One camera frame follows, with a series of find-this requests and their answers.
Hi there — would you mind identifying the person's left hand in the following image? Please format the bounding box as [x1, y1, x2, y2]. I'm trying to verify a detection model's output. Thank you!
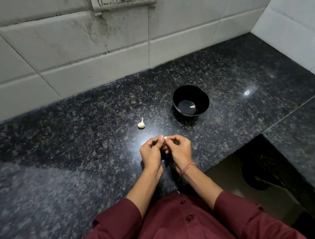
[139, 135, 165, 173]

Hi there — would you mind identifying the red thread wristband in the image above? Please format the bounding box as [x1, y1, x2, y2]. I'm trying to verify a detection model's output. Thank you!
[181, 162, 196, 176]

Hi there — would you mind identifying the person's right hand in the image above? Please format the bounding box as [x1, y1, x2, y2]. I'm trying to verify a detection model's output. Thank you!
[163, 134, 194, 173]

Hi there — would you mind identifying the white wall fixture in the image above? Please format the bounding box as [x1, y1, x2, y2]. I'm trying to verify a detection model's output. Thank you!
[90, 0, 157, 17]

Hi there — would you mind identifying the black bowl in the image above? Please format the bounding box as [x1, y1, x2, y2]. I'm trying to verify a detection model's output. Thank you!
[172, 85, 210, 117]

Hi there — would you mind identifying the person's right forearm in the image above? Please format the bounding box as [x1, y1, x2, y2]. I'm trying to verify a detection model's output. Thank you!
[181, 164, 224, 210]

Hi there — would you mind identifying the person's left forearm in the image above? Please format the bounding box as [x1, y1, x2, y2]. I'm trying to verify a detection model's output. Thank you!
[126, 166, 164, 219]

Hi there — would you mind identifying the maroon shirt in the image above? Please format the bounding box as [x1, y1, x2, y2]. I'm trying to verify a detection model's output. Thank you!
[85, 191, 308, 239]

